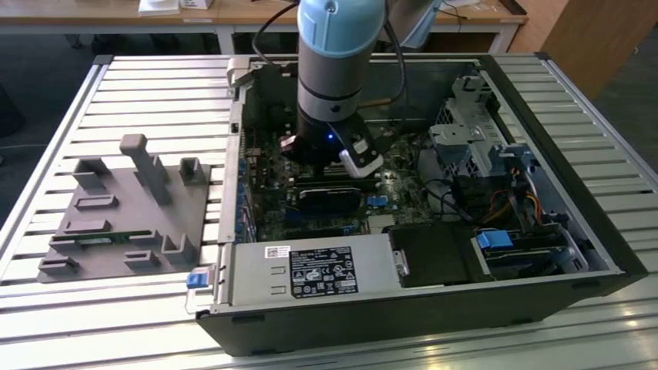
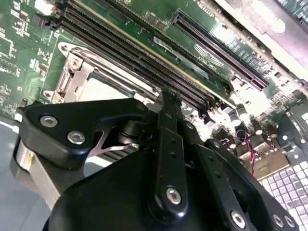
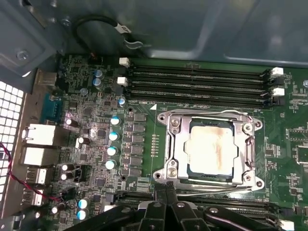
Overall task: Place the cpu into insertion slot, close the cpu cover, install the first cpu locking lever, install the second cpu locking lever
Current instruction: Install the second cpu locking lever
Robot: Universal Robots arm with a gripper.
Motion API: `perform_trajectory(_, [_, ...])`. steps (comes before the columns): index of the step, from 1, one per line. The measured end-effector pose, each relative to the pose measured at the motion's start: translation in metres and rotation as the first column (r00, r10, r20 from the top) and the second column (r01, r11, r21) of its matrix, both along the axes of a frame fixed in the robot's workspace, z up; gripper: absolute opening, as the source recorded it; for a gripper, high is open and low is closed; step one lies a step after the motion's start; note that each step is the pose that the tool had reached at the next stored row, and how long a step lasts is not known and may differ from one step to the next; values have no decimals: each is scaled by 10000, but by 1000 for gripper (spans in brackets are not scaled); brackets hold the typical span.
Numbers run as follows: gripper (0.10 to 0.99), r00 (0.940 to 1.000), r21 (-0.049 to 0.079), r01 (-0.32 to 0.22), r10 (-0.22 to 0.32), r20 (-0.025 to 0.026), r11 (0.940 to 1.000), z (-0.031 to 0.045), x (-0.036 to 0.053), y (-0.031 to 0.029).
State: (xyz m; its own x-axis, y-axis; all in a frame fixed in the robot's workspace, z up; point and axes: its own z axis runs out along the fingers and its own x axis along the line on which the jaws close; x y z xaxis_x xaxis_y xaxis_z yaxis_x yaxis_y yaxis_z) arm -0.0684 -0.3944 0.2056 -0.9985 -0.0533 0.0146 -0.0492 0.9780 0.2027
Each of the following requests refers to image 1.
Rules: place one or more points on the green motherboard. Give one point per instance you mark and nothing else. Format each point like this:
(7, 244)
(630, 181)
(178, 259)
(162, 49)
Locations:
(406, 185)

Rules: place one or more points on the black plastic shroud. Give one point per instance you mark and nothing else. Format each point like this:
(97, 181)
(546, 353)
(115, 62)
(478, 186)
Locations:
(437, 254)

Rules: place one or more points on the dark red wrist connector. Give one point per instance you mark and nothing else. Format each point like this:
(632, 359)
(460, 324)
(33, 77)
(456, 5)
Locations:
(289, 144)

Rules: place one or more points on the black graphics card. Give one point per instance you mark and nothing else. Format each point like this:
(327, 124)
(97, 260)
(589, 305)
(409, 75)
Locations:
(329, 200)

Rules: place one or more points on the black PC case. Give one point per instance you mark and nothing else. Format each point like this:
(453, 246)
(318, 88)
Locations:
(412, 327)

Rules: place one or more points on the silver perforated drive cage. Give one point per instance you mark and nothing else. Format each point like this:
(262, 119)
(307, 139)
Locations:
(458, 133)

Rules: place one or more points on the silver finned heatsink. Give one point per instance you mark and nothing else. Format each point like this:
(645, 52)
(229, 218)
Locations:
(384, 224)

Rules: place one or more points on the blue case latch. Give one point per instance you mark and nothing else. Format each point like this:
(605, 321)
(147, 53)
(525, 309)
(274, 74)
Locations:
(198, 280)

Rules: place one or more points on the blue grey plastic bracket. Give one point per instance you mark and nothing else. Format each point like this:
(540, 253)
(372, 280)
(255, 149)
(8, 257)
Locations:
(506, 152)

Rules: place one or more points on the brown curved tube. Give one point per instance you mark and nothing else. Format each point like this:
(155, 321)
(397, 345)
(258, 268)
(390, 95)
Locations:
(381, 103)

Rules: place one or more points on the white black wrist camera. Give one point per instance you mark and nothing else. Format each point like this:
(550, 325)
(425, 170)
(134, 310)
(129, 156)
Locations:
(362, 163)

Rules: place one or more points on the wooden desk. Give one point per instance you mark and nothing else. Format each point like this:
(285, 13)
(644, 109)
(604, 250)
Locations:
(103, 17)

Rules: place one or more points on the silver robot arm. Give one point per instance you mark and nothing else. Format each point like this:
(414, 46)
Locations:
(329, 77)

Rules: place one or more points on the white box black label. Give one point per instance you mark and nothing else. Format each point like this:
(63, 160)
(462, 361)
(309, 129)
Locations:
(203, 4)

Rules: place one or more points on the silver power supply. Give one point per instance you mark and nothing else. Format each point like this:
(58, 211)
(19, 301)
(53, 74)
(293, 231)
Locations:
(247, 277)

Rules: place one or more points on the green RAM stick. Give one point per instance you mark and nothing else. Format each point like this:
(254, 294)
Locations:
(123, 236)

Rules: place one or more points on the grey parts rack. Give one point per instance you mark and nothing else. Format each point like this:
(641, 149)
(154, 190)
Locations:
(129, 216)

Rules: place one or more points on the wooden cabinet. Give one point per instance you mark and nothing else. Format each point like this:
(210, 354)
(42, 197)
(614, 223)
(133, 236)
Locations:
(592, 38)

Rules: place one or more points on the white cardboard box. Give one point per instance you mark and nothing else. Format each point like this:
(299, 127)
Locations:
(159, 7)

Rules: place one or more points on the blue disk carrier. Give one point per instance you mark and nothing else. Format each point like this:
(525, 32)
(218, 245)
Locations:
(493, 241)

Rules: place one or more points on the blue connector block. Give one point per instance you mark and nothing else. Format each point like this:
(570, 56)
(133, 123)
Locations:
(377, 201)

